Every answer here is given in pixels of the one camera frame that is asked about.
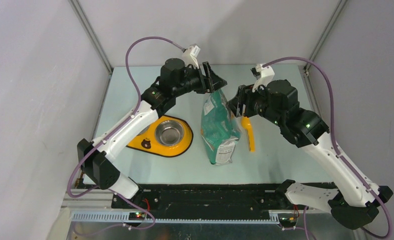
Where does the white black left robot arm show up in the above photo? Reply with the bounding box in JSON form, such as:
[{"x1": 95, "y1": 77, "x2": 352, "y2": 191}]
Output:
[{"x1": 77, "y1": 58, "x2": 227, "y2": 208}]

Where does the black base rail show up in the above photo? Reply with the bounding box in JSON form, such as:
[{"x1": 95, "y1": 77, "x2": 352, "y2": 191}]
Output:
[{"x1": 110, "y1": 180, "x2": 337, "y2": 221}]

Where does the aluminium frame rail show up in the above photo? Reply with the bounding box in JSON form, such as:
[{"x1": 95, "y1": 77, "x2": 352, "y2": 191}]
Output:
[{"x1": 61, "y1": 190, "x2": 317, "y2": 226}]

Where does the yellow plastic scoop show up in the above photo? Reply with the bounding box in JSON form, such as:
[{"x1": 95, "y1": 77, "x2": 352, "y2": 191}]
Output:
[{"x1": 241, "y1": 116, "x2": 256, "y2": 153}]

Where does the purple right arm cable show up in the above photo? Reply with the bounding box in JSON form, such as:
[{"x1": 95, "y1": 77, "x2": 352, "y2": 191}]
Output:
[{"x1": 262, "y1": 56, "x2": 394, "y2": 240}]

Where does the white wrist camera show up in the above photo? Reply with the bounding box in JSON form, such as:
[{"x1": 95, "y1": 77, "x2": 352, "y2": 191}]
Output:
[
  {"x1": 251, "y1": 63, "x2": 275, "y2": 93},
  {"x1": 182, "y1": 44, "x2": 201, "y2": 69}
]

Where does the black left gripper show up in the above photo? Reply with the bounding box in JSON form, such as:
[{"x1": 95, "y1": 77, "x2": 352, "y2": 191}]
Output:
[{"x1": 172, "y1": 61, "x2": 226, "y2": 97}]

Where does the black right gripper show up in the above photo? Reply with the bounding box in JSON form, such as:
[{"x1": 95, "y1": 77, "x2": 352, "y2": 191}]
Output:
[{"x1": 226, "y1": 80, "x2": 284, "y2": 128}]

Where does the green white pet food bag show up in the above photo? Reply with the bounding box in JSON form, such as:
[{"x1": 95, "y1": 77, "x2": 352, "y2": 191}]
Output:
[{"x1": 200, "y1": 89, "x2": 241, "y2": 166}]

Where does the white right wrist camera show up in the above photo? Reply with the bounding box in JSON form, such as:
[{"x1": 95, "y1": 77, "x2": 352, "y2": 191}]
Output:
[{"x1": 251, "y1": 63, "x2": 275, "y2": 93}]

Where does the yellow double pet bowl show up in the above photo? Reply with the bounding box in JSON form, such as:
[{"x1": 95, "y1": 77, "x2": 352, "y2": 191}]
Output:
[{"x1": 126, "y1": 115, "x2": 194, "y2": 158}]

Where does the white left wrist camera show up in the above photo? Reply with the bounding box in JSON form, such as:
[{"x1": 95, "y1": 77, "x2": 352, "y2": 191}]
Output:
[{"x1": 182, "y1": 44, "x2": 201, "y2": 69}]

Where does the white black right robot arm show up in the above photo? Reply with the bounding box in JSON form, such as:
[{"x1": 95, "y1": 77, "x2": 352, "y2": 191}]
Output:
[{"x1": 227, "y1": 80, "x2": 393, "y2": 230}]

